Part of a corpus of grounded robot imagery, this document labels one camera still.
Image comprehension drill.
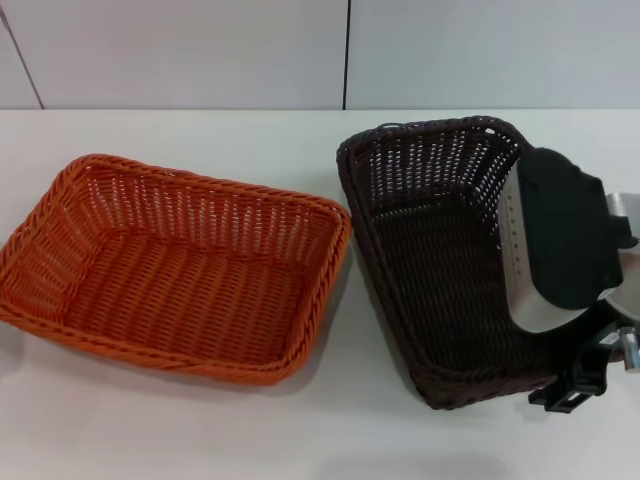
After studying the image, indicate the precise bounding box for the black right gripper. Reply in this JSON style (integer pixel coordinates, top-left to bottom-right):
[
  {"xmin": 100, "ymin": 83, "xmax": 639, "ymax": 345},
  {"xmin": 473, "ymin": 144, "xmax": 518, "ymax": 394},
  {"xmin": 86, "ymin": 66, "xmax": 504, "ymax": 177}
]
[{"xmin": 527, "ymin": 323, "xmax": 627, "ymax": 416}]

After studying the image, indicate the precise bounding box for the dark brown woven plastic basket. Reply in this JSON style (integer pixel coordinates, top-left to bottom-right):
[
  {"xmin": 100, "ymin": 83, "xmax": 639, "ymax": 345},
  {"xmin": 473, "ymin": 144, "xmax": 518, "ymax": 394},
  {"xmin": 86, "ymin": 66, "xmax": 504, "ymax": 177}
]
[{"xmin": 335, "ymin": 115, "xmax": 609, "ymax": 412}]

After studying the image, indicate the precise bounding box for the orange woven plastic basket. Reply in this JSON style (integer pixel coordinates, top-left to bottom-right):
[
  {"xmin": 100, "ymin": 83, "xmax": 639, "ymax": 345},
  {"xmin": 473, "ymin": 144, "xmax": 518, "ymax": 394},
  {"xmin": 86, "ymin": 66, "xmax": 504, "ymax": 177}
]
[{"xmin": 0, "ymin": 153, "xmax": 354, "ymax": 387}]

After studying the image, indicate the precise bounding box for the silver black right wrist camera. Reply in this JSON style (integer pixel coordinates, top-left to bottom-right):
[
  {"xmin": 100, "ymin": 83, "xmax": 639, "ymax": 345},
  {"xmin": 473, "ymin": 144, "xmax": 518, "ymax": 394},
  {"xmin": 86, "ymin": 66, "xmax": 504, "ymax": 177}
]
[{"xmin": 502, "ymin": 145, "xmax": 626, "ymax": 335}]

